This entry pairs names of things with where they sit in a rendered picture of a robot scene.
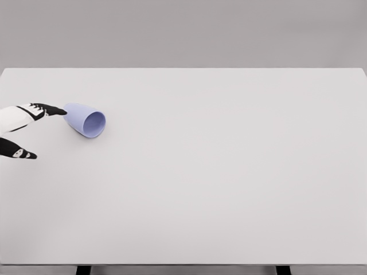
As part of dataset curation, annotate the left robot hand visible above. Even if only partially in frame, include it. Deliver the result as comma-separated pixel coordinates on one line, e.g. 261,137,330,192
0,102,68,160

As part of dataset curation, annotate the light purple cup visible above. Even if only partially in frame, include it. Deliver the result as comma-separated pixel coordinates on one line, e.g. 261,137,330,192
63,103,107,139

